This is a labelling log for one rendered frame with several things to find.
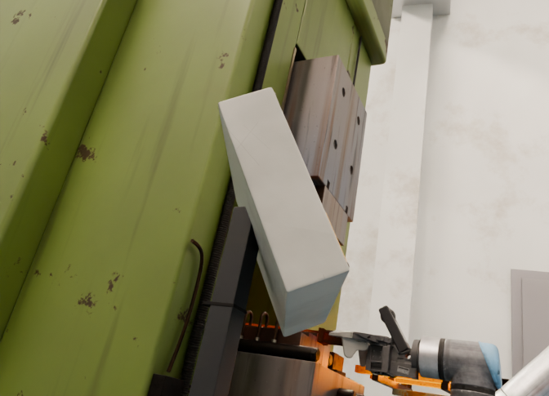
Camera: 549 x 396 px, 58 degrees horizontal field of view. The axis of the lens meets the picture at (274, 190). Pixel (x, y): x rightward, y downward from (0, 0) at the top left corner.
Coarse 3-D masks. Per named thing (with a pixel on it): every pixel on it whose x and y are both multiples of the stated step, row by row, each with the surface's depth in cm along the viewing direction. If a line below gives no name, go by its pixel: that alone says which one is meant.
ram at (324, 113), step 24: (312, 72) 146; (336, 72) 142; (288, 96) 145; (312, 96) 141; (336, 96) 141; (288, 120) 141; (312, 120) 137; (336, 120) 141; (360, 120) 161; (312, 144) 133; (336, 144) 141; (360, 144) 160; (312, 168) 130; (336, 168) 140; (336, 192) 139
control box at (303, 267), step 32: (256, 96) 69; (224, 128) 71; (256, 128) 67; (288, 128) 67; (256, 160) 64; (288, 160) 64; (256, 192) 63; (288, 192) 63; (256, 224) 69; (288, 224) 61; (320, 224) 61; (288, 256) 59; (320, 256) 59; (288, 288) 57; (320, 288) 61; (288, 320) 74; (320, 320) 85
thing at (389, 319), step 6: (384, 306) 121; (384, 312) 120; (390, 312) 120; (384, 318) 119; (390, 318) 119; (390, 324) 118; (396, 324) 118; (390, 330) 118; (396, 330) 117; (396, 336) 117; (402, 336) 116; (396, 342) 116; (402, 342) 116; (402, 348) 115
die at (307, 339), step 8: (248, 328) 122; (256, 328) 121; (264, 328) 120; (272, 328) 125; (248, 336) 121; (264, 336) 120; (272, 336) 119; (280, 336) 118; (288, 336) 117; (296, 336) 116; (304, 336) 117; (312, 336) 122; (288, 344) 116; (296, 344) 115; (304, 344) 117; (312, 344) 122; (320, 344) 126; (320, 352) 126; (328, 352) 131; (320, 360) 126
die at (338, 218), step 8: (320, 192) 131; (328, 192) 134; (320, 200) 130; (328, 200) 134; (336, 200) 139; (328, 208) 134; (336, 208) 139; (328, 216) 134; (336, 216) 138; (344, 216) 144; (336, 224) 138; (344, 224) 144; (336, 232) 138; (344, 232) 144; (344, 240) 144
